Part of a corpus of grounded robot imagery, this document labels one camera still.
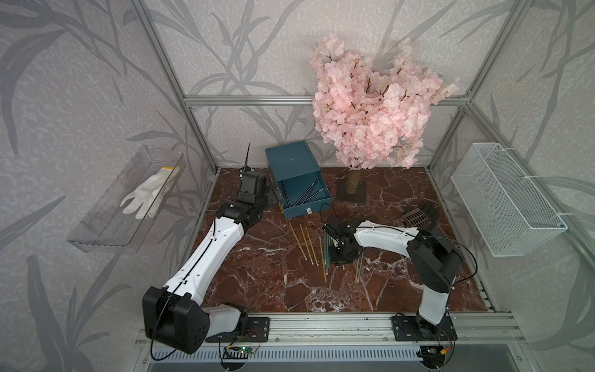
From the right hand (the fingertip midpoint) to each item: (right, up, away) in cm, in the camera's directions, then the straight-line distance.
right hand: (334, 262), depth 89 cm
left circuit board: (-31, -23, -17) cm, 42 cm away
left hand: (-23, +27, -9) cm, 37 cm away
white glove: (-55, +27, -23) cm, 66 cm away
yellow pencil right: (+8, -2, -2) cm, 9 cm away
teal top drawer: (-17, +28, +2) cm, 33 cm away
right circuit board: (+30, -25, -15) cm, 42 cm away
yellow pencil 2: (-11, +6, +5) cm, 14 cm away
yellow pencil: (-15, +7, +5) cm, 17 cm away
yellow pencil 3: (-7, 0, -2) cm, 7 cm away
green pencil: (+9, -3, -2) cm, 10 cm away
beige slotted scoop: (+35, +16, +7) cm, 39 cm away
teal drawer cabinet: (-17, +40, +5) cm, 44 cm away
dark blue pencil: (-7, +26, +2) cm, 28 cm away
